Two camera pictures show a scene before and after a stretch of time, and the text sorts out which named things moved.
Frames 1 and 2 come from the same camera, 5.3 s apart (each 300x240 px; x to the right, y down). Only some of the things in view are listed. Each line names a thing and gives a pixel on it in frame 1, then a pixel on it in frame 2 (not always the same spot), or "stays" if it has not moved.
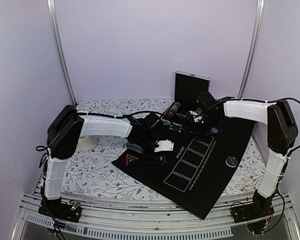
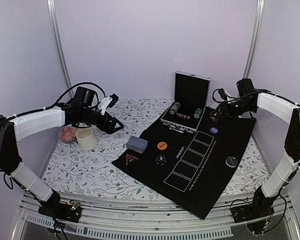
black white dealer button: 231,161 stays
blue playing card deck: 135,147 stays
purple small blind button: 214,130 stays
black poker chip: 161,159 stays
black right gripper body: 204,126 -> 240,108
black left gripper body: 145,143 -> 86,118
